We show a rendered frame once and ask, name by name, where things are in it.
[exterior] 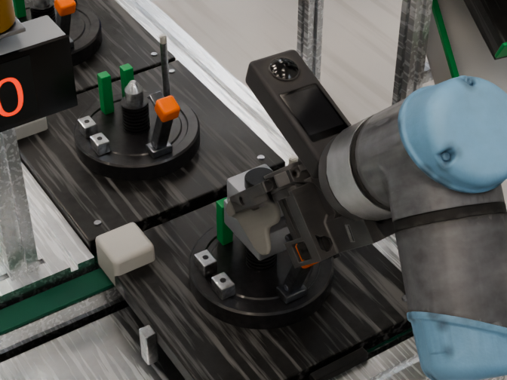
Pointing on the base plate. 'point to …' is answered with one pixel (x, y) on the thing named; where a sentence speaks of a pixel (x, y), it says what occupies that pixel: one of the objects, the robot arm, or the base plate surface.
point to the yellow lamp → (6, 15)
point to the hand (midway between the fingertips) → (257, 192)
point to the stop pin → (149, 344)
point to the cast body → (247, 179)
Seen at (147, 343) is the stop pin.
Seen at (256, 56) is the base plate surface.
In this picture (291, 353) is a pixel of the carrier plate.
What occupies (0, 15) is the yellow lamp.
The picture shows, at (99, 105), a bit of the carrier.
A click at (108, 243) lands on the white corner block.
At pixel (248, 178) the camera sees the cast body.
